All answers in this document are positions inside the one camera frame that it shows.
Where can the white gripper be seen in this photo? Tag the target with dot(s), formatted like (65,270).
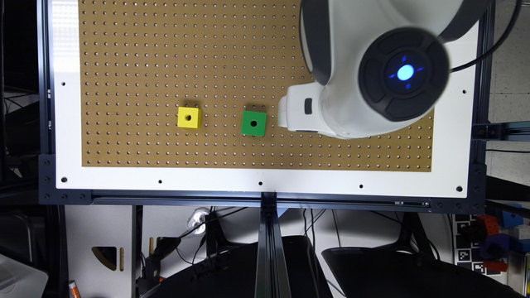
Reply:
(299,110)

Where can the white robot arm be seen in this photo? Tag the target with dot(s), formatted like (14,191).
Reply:
(377,65)

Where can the green cube with hole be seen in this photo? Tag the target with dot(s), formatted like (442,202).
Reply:
(254,123)

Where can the brown pegboard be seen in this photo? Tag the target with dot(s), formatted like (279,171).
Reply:
(142,60)

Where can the yellow cube with hole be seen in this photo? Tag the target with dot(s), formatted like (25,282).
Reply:
(188,117)

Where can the black office chair left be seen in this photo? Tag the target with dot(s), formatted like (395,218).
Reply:
(232,274)

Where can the black office chair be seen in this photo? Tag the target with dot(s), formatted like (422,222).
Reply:
(394,271)
(232,274)

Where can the black office chair right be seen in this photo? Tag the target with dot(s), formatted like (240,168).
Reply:
(394,271)

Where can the pile of coloured blocks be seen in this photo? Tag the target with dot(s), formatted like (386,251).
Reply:
(493,243)

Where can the white cabinet panel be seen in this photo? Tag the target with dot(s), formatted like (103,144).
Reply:
(100,247)

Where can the orange marker pen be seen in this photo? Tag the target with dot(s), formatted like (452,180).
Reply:
(74,290)

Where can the black centre support rail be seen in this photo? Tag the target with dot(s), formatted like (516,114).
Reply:
(272,280)

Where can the black aluminium table frame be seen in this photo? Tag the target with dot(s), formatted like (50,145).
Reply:
(456,184)

